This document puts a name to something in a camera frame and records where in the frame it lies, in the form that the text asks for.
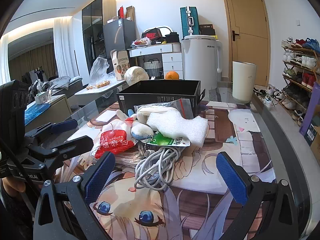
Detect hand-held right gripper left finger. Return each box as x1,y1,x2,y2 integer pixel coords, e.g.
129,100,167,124
34,151,117,240

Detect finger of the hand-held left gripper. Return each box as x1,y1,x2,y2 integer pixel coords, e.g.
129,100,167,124
29,135,95,171
24,119,78,139

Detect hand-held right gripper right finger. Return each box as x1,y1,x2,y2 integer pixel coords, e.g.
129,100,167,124
215,151,300,240

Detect red printed snack packet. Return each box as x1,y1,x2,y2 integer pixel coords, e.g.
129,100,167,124
91,119,137,159

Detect white cable bundle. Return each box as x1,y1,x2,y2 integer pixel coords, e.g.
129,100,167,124
134,145,186,191

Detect green and white sachet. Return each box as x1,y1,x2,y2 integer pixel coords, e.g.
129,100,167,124
146,131,191,147

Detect white foam block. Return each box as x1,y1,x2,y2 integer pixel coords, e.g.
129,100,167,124
146,112,209,147

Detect black cardboard box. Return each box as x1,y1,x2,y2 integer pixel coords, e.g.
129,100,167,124
116,80,206,120

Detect person's left hand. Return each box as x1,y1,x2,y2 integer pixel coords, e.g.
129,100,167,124
1,179,27,198

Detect beige cabinet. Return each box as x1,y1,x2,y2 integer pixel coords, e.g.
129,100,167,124
25,94,73,131

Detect blue packet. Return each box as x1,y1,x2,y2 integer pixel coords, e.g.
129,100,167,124
25,102,51,118

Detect small white box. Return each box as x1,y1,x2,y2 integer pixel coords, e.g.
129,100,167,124
35,91,52,105

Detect printed cartoon desk mat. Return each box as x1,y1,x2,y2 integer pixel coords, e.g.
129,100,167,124
54,100,277,240

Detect pile of grey clothes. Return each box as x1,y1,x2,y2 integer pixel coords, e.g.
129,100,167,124
28,76,83,98

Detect white side table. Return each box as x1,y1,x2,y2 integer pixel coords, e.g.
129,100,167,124
74,79,128,105

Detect white and blue plush toy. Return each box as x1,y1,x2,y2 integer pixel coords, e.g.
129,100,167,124
116,109,154,141

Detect clear plastic bag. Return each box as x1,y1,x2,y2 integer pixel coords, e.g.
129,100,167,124
86,57,112,90

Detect white curtain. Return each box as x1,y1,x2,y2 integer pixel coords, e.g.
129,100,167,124
52,17,76,78

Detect cardboard fruit box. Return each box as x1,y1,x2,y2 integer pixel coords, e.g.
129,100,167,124
110,50,131,81

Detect shoes on floor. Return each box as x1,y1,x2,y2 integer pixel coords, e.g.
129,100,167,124
253,85,284,108

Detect brown cardboard box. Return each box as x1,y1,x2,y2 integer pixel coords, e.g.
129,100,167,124
304,124,320,156

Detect white cylindrical bin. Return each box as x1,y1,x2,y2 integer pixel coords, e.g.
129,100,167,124
232,61,258,104

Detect dark wardrobe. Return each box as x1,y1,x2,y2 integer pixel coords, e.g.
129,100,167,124
82,0,117,74

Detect black fridge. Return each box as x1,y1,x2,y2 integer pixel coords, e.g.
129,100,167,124
102,18,137,61

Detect grey wicker basket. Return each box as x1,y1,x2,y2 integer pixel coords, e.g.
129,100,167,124
143,58,162,78

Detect purple box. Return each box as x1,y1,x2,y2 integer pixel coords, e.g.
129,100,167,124
299,81,320,134

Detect plate of food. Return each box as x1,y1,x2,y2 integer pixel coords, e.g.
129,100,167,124
132,38,152,48

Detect large white appliance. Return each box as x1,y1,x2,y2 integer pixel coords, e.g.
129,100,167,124
181,35,223,92

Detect shoe rack with shoes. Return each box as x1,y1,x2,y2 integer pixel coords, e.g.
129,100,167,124
281,37,320,128

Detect white dresser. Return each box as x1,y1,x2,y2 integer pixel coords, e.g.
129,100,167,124
127,42,183,79

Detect red and black shoe box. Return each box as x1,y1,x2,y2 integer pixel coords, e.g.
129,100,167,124
141,27,162,41

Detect wooden door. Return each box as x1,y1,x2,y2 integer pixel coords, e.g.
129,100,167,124
220,0,272,87

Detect black bag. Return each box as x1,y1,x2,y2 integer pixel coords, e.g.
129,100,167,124
165,32,180,44

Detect small black box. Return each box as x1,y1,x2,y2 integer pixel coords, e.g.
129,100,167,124
199,24,216,36

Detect teal suitcase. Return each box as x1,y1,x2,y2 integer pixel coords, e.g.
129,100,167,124
180,6,200,39

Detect zip bag with white strap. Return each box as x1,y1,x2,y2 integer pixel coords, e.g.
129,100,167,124
135,99,194,120

